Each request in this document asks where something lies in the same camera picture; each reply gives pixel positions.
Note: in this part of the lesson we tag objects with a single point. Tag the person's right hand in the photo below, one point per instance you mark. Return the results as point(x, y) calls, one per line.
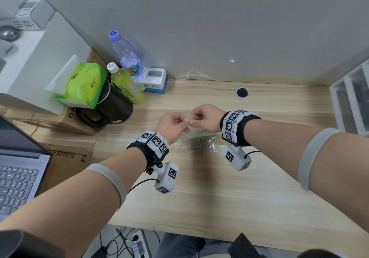
point(209, 118)

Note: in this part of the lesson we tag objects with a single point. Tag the person's left hand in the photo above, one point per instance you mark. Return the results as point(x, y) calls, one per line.
point(170, 126)

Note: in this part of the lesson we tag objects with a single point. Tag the clear plastic zip bag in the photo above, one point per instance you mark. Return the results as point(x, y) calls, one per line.
point(184, 147)

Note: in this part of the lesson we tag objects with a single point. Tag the pile of silver paper clips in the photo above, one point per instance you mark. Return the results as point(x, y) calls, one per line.
point(201, 144)

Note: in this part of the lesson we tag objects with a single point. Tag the person's right forearm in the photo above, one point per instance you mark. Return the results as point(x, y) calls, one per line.
point(331, 165)

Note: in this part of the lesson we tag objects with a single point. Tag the person's left forearm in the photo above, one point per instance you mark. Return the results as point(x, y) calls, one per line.
point(57, 209)

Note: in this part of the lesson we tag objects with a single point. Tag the person's dark right sleeve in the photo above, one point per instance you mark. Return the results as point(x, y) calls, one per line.
point(320, 254)

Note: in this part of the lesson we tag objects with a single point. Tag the person's dark sleeve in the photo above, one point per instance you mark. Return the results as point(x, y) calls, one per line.
point(26, 244)
point(320, 254)

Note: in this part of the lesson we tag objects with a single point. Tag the person's dark left sleeve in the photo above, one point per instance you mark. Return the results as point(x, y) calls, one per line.
point(26, 244)

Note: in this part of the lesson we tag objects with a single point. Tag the black left wristband with markers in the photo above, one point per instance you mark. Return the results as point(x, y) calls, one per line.
point(144, 151)

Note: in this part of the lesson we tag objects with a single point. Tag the black wristband with markers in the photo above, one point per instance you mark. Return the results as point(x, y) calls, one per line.
point(245, 131)
point(144, 151)

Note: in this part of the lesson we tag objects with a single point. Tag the black right wristband with markers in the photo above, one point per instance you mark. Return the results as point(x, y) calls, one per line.
point(245, 131)

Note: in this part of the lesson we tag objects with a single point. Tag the crumpled clear plastic wrap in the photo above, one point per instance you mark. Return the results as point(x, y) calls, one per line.
point(194, 75)

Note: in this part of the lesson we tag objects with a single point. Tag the white and blue box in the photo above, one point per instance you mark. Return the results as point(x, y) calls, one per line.
point(155, 82)

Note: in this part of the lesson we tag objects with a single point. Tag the black kettle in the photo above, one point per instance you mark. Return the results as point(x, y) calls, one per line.
point(115, 105)

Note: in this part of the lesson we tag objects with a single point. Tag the yellow-green drink bottle white cap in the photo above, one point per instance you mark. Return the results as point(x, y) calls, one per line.
point(126, 85)

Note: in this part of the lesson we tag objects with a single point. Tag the clear water bottle purple cap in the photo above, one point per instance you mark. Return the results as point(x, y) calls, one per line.
point(128, 56)

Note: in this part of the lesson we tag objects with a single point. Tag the light wooden table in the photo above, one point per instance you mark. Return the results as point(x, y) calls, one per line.
point(216, 209)

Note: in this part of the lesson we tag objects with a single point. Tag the green tissue pack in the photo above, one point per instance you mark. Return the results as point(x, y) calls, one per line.
point(83, 85)

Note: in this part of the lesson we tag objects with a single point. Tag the brown printed carton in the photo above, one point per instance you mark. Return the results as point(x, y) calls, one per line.
point(96, 57)

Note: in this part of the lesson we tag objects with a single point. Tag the brown box with circle logo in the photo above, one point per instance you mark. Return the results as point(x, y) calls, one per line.
point(66, 122)

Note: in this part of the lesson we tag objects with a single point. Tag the brown cardboard box black print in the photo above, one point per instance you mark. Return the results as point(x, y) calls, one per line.
point(66, 165)

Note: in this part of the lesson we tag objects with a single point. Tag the white sheet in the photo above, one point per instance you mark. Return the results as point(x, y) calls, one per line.
point(62, 76)

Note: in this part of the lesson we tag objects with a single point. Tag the white power strip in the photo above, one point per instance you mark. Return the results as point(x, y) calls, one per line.
point(139, 247)

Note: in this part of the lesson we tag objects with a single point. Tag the white drawer organizer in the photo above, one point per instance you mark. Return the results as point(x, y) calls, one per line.
point(333, 99)

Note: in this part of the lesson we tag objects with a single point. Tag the black office chair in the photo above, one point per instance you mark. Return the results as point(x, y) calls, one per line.
point(242, 247)

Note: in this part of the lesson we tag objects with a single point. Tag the large white cabinet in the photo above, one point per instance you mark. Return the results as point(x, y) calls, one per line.
point(43, 65)

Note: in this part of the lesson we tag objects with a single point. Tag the black power adapter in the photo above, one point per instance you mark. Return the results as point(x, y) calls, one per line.
point(99, 253)

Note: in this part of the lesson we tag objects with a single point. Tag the grey laptop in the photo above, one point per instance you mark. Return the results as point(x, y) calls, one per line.
point(17, 180)

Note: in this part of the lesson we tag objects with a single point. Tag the small white printed carton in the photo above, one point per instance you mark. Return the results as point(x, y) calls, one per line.
point(34, 14)

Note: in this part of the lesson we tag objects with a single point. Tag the flat white device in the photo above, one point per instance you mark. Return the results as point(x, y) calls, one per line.
point(4, 47)

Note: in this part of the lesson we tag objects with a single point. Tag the white blurry cartons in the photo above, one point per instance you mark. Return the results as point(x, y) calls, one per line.
point(10, 1)

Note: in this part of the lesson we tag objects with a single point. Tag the white right wrist camera block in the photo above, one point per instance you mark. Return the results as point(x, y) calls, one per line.
point(236, 157)

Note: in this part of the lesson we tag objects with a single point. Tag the white wrist camera block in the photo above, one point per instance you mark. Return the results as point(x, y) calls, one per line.
point(236, 157)
point(165, 180)

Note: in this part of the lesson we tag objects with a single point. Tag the white left wrist camera block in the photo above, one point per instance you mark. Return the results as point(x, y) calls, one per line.
point(165, 180)

